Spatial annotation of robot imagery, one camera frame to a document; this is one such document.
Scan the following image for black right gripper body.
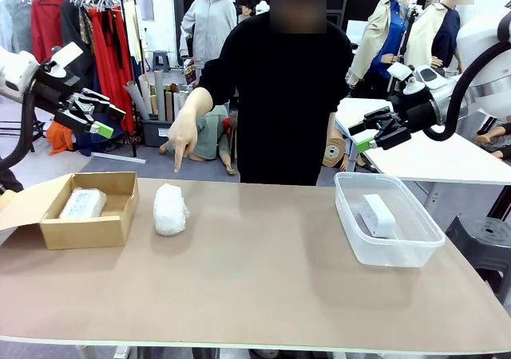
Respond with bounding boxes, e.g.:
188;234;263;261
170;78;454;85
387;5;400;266
389;89;442;135

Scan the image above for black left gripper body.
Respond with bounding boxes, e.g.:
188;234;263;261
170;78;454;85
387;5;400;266
30;71;81;116

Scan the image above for white rectangular box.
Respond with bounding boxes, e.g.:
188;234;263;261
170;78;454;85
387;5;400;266
358;193;397;239

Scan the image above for bubble-wrapped clock with grey face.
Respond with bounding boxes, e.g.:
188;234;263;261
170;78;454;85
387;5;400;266
58;187;108;219

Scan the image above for fully white bubble-wrapped clock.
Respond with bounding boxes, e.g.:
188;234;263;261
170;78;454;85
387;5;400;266
153;183;191;237

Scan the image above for person's right forearm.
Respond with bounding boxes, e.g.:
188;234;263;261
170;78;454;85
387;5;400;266
179;86;215;120

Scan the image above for person's right hand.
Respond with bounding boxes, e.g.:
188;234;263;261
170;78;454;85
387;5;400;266
167;109;200;174

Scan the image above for dark blue cloth pile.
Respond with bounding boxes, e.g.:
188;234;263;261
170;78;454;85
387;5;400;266
73;129;107;156

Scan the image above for orange cloth pile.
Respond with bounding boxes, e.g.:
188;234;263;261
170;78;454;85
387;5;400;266
46;120;76;156

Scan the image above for long red hanging dress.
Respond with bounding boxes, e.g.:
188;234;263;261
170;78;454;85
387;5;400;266
86;6;135;135

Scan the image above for slanted grey cardboard tube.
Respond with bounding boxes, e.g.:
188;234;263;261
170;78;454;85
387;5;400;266
122;80;151;120

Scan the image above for beige cardboard tube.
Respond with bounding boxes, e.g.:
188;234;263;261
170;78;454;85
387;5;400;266
137;74;153;116

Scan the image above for white metal floor bar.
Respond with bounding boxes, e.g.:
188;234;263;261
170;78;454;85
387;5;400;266
90;151;147;164

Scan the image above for white background table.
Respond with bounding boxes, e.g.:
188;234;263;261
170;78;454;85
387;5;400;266
335;97;511;212

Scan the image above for black metal clothes rack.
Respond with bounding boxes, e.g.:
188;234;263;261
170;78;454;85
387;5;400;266
0;0;139;159

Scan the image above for tall grey upright tube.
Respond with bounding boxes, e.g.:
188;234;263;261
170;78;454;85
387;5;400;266
154;69;166;123

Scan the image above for brown paper roll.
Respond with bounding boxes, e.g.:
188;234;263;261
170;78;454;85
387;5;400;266
323;137;347;169

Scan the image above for grey storage bin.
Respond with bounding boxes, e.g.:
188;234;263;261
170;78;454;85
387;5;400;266
141;118;191;148

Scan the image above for black hanging garment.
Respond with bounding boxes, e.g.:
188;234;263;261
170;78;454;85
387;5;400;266
59;0;99;93

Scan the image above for small grey stool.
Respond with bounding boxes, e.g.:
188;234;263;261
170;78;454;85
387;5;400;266
153;50;172;73

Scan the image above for black tripod pole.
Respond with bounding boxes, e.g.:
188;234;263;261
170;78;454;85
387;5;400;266
394;3;424;85

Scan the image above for cream hanging garment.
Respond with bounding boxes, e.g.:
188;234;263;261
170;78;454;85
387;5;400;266
122;2;145;65

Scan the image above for grey hanging garment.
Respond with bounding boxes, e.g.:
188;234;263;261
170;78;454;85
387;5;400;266
0;0;35;57

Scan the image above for mannequin in cream jacket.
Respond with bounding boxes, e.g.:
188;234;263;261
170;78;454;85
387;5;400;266
406;0;462;77

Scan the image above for mannequin in beige coat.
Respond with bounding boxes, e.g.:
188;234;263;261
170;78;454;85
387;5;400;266
347;0;424;97

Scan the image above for white monitor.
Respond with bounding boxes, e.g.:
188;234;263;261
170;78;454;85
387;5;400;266
346;19;366;45

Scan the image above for colourful printed packet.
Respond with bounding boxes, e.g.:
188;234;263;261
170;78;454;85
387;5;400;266
183;59;199;85

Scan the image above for person in black sweater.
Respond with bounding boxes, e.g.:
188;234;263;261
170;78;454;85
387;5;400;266
197;0;355;187

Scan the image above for lying mannequin in grey-green clothes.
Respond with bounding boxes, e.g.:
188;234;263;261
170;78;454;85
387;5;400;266
159;105;240;176

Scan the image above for open brown cardboard box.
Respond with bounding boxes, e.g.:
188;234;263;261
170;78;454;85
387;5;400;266
0;171;141;251

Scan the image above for clear plastic container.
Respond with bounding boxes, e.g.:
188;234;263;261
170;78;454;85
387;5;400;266
333;171;446;268

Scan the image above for black plastic stool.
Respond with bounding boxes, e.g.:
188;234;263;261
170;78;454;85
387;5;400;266
445;214;511;294

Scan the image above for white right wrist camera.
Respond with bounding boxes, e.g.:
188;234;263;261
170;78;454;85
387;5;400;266
386;61;450;96

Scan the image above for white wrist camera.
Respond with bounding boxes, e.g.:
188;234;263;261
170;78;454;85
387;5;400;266
386;61;450;96
42;41;85;79

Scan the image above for black right arm hose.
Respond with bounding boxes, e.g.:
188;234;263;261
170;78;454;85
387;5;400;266
422;41;511;141

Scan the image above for black arm hose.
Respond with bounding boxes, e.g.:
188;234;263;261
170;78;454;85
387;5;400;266
0;89;39;172
422;41;511;141

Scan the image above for low black rack frame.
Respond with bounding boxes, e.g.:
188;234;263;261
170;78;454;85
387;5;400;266
0;107;46;152

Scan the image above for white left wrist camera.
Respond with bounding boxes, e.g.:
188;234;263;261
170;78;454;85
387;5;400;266
42;41;85;79

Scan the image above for black left arm hose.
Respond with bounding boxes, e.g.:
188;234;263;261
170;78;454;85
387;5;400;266
0;89;39;172

